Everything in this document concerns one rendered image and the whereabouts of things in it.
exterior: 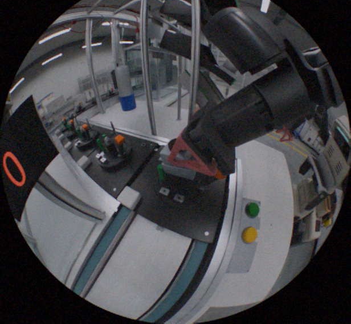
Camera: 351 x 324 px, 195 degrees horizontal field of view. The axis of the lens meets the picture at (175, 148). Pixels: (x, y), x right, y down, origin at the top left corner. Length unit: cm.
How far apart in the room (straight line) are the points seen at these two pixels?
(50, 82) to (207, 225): 1077
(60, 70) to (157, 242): 1088
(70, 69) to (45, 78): 229
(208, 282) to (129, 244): 21
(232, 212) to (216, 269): 15
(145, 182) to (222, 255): 27
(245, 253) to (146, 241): 25
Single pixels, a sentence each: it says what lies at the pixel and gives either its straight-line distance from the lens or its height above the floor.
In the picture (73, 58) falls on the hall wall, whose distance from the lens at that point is 1114.
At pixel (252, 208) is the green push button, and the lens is 32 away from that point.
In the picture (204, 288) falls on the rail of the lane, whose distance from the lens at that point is 30.
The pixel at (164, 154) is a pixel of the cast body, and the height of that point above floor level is 109.
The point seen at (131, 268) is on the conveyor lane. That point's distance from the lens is 34.
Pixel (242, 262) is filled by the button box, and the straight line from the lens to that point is 32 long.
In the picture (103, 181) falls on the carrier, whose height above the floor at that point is 97.
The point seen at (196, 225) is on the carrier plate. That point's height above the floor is 97.
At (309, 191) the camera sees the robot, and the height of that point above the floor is 89.
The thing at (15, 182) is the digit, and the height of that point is 119.
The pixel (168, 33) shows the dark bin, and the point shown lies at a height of 135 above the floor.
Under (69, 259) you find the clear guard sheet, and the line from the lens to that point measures 39.
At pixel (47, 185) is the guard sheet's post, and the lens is 20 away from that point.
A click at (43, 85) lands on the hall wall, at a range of 1074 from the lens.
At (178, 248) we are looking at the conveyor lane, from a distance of 30.
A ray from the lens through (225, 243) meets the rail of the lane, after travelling 29.
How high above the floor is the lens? 122
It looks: 44 degrees down
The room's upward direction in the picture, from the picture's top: straight up
